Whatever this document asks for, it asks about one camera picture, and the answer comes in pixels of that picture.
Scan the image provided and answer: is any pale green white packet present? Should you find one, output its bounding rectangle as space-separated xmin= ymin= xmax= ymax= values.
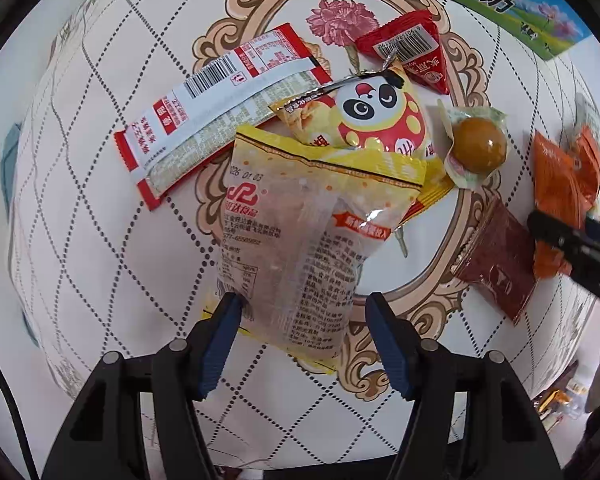
xmin=574 ymin=91 xmax=600 ymax=133

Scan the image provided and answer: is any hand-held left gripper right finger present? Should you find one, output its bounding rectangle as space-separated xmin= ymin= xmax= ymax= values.
xmin=365 ymin=291 xmax=566 ymax=480

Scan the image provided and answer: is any brown red snack packet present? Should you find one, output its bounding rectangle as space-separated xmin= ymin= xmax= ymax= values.
xmin=452 ymin=195 xmax=538 ymax=326

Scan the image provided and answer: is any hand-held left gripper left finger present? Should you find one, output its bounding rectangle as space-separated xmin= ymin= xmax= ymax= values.
xmin=40 ymin=292 xmax=246 ymax=480

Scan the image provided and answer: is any red and white long packet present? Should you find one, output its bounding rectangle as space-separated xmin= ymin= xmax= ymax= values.
xmin=114 ymin=23 xmax=333 ymax=211

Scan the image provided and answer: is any yellow panda print snack packet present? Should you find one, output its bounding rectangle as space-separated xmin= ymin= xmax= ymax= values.
xmin=270 ymin=57 xmax=455 ymax=226

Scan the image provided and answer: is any black cable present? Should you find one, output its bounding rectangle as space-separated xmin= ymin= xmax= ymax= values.
xmin=0 ymin=332 xmax=38 ymax=480

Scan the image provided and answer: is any red triangular snack packet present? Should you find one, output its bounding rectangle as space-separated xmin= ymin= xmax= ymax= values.
xmin=355 ymin=10 xmax=451 ymax=96

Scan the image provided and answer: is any small clear packet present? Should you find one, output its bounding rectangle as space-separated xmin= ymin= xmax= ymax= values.
xmin=532 ymin=387 xmax=588 ymax=428

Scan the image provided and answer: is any braised egg clear packet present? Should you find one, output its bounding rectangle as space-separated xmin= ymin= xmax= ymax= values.
xmin=437 ymin=100 xmax=510 ymax=190

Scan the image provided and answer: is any clear yellow bread packet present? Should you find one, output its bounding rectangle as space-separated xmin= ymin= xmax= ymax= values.
xmin=207 ymin=125 xmax=428 ymax=376

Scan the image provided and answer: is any light blue cloth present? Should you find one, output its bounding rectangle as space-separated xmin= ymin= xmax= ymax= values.
xmin=0 ymin=122 xmax=28 ymax=201

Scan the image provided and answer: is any orange snack packet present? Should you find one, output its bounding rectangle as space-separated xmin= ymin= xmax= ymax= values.
xmin=567 ymin=125 xmax=600 ymax=206
xmin=532 ymin=130 xmax=597 ymax=281

